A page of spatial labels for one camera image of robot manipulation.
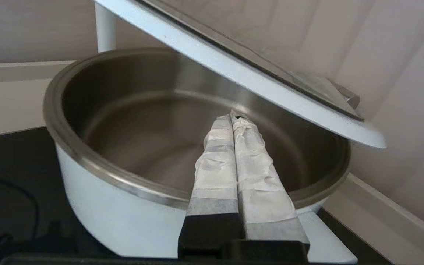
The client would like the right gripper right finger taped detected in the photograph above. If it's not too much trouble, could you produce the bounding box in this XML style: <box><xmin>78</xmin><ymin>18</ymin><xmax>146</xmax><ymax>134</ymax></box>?
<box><xmin>231</xmin><ymin>110</ymin><xmax>310</xmax><ymax>254</ymax></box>

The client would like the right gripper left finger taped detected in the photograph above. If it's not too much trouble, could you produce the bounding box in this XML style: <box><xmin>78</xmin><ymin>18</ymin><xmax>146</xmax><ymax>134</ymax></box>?
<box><xmin>178</xmin><ymin>114</ymin><xmax>243</xmax><ymax>258</ymax></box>

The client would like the white-rimmed glass pot lid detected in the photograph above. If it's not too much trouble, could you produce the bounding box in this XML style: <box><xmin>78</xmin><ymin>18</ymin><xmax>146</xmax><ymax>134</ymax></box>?
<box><xmin>94</xmin><ymin>0</ymin><xmax>387</xmax><ymax>149</ymax></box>

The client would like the white pot with steel rim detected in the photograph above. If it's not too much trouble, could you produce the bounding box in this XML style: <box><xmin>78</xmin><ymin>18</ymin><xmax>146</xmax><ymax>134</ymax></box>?
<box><xmin>43</xmin><ymin>47</ymin><xmax>358</xmax><ymax>264</ymax></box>

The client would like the white round pole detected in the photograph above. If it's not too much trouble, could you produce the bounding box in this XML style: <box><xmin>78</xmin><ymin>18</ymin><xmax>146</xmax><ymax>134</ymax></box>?
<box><xmin>94</xmin><ymin>4</ymin><xmax>117</xmax><ymax>53</ymax></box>

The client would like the large black glass cooktop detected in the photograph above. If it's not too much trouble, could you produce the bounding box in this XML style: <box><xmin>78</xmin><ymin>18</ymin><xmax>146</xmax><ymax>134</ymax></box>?
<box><xmin>0</xmin><ymin>127</ymin><xmax>393</xmax><ymax>265</ymax></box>

